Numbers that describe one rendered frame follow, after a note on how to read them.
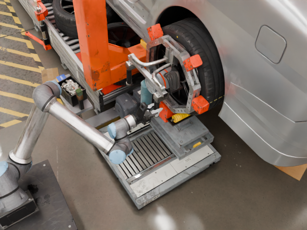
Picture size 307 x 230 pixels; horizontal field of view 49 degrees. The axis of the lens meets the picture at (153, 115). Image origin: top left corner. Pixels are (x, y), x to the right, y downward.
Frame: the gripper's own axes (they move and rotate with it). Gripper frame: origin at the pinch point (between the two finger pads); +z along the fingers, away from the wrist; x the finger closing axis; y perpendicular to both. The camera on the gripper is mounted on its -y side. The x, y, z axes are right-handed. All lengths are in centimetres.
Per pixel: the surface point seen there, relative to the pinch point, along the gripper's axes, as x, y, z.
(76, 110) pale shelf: -56, 38, -37
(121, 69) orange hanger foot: -60, 19, 7
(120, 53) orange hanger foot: -62, 5, 7
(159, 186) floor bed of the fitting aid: 18, 75, -7
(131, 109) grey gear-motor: -39, 44, 3
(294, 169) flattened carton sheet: 65, 82, 102
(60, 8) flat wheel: -180, 32, 7
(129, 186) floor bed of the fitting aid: 6, 75, -26
